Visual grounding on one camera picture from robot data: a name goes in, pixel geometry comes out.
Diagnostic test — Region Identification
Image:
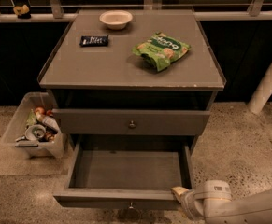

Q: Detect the green chip bag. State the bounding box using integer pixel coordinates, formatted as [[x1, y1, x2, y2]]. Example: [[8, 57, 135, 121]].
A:
[[132, 32, 191, 72]]

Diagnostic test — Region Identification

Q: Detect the clear plastic bin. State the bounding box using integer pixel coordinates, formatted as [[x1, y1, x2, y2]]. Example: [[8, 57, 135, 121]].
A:
[[2, 92, 66, 158]]

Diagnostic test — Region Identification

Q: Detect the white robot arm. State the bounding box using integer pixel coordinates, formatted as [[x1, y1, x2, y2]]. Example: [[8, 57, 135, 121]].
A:
[[171, 180, 272, 224]]

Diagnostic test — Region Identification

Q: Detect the red apple in bin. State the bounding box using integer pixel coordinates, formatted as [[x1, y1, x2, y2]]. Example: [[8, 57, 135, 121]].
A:
[[35, 107, 45, 114]]

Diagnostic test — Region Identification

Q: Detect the grey drawer cabinet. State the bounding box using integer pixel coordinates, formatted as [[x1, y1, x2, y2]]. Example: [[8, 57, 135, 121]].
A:
[[36, 8, 226, 154]]

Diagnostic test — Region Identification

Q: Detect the dark blue snack bar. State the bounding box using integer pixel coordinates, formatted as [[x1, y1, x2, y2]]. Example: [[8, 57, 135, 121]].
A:
[[79, 35, 108, 47]]

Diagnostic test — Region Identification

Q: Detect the grey top drawer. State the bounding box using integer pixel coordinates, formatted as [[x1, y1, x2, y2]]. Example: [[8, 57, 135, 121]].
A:
[[52, 109, 210, 136]]

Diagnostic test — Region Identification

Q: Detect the white slanted pillar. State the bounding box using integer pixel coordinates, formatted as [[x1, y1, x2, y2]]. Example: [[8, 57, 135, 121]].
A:
[[247, 63, 272, 114]]

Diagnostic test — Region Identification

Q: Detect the yellow black toy figure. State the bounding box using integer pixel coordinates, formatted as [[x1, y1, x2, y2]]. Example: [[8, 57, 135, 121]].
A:
[[13, 5, 31, 19]]

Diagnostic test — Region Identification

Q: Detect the white paper bowl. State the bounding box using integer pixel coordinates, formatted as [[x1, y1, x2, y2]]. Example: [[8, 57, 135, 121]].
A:
[[99, 10, 133, 30]]

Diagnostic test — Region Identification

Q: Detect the grey drawer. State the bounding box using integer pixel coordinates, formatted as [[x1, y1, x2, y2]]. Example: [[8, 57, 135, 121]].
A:
[[52, 109, 210, 136], [53, 134, 193, 210]]

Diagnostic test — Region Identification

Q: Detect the plastic bottle in bin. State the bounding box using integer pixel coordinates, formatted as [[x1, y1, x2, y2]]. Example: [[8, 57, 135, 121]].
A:
[[36, 112, 59, 132]]

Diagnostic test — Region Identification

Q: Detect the crushed metal can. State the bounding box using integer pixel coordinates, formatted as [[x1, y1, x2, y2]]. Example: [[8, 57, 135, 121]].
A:
[[25, 124, 46, 141]]

